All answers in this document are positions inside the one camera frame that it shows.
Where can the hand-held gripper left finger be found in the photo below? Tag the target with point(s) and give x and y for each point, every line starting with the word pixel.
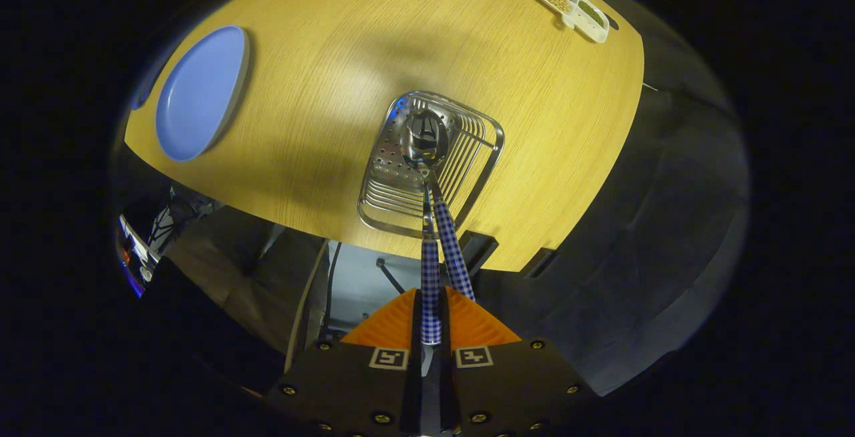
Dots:
pixel 347 390

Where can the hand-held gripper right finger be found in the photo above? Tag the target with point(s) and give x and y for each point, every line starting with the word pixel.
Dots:
pixel 514 390

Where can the white striped device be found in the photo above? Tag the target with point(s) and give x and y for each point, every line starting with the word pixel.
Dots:
pixel 137 250

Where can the blue round plate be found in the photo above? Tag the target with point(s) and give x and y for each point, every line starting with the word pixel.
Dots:
pixel 200 89

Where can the blue folded cloth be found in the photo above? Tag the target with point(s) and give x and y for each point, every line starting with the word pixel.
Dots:
pixel 141 95

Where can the white divided bean dish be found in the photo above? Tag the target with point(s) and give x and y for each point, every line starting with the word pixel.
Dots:
pixel 568 4

